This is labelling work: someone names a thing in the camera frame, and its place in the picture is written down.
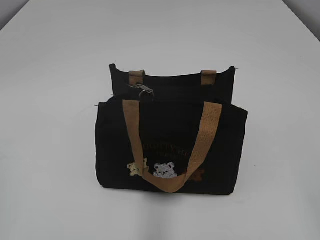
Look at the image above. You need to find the black canvas tote bag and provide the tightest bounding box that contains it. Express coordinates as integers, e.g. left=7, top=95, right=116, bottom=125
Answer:
left=95, top=64, right=248, bottom=195

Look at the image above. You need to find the metal zipper pull clasp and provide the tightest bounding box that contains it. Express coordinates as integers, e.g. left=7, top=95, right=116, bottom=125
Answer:
left=125, top=84, right=153, bottom=102

